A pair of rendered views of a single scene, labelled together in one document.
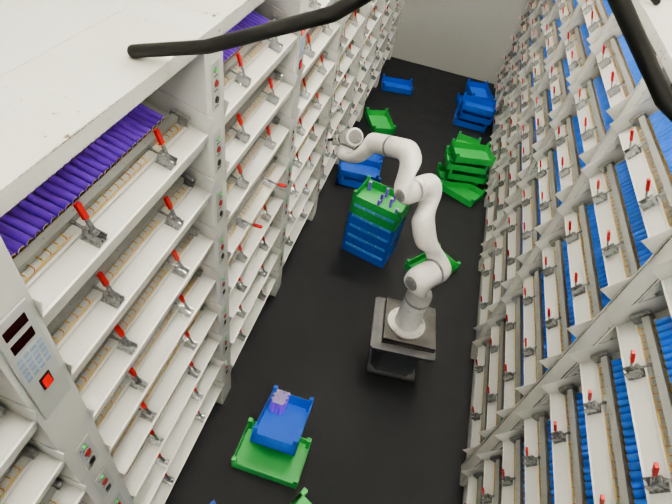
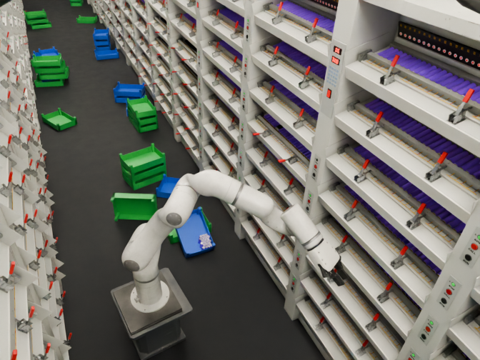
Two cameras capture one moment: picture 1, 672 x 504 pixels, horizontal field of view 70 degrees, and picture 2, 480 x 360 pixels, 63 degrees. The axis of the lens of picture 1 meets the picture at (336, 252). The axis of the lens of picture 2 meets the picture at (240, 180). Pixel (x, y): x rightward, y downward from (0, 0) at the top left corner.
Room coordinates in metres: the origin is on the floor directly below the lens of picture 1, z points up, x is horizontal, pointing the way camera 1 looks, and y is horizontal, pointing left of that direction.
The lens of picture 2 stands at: (2.72, -0.76, 1.97)
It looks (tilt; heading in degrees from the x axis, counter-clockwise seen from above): 36 degrees down; 146
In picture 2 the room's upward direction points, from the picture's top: 3 degrees clockwise
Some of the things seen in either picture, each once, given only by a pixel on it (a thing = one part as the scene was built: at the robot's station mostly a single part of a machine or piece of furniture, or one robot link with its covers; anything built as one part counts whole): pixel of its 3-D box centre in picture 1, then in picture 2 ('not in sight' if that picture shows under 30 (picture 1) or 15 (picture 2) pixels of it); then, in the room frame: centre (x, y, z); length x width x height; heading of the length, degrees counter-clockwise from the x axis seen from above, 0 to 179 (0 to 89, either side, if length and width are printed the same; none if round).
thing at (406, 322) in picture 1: (411, 311); (148, 284); (1.47, -0.42, 0.40); 0.19 x 0.19 x 0.18
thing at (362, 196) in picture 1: (382, 197); not in sight; (2.24, -0.20, 0.44); 0.30 x 0.20 x 0.08; 70
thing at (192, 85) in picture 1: (196, 271); (258, 123); (1.06, 0.47, 0.87); 0.20 x 0.09 x 1.74; 83
